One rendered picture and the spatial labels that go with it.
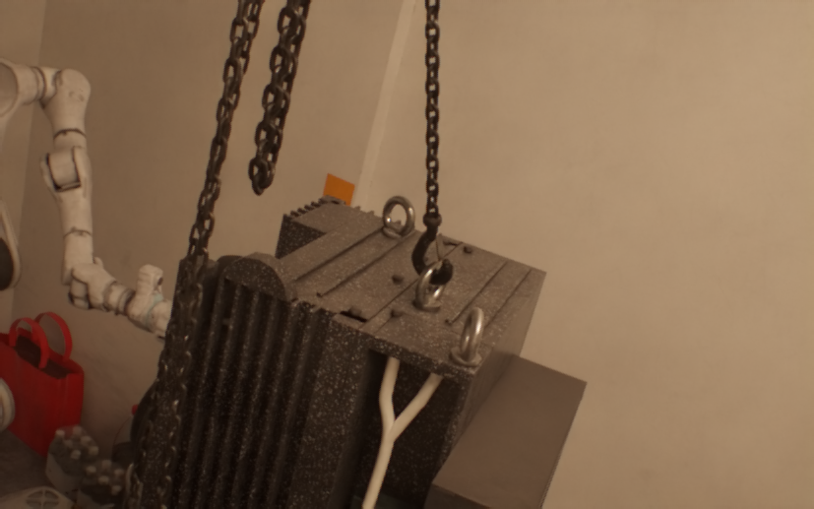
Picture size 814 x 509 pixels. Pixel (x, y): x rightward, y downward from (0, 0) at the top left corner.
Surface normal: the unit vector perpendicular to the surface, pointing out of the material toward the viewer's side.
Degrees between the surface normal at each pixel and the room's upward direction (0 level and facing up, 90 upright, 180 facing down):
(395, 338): 0
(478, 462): 0
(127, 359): 90
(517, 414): 0
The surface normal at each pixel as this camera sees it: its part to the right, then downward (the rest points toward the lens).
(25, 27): 0.82, 0.38
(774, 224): -0.52, 0.16
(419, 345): 0.25, -0.91
